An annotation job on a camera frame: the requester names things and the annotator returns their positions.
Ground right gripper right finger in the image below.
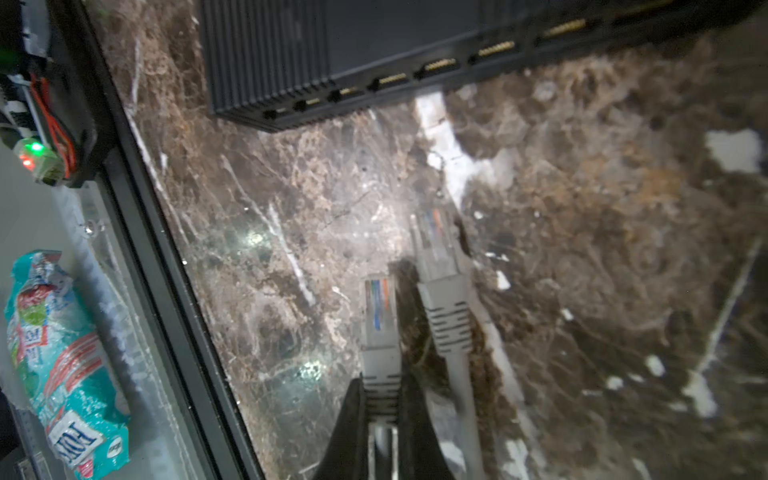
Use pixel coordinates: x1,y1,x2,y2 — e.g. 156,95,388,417
397,371,454,480

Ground controller board with LEDs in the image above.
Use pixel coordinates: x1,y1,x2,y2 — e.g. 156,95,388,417
1,1,117,188

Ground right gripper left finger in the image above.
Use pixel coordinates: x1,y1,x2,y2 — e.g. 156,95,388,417
313,378,368,480

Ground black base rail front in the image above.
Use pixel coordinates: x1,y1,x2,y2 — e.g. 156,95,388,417
48,1,263,479

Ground green white snack packet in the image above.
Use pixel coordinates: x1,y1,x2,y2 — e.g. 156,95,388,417
5,250,130,479

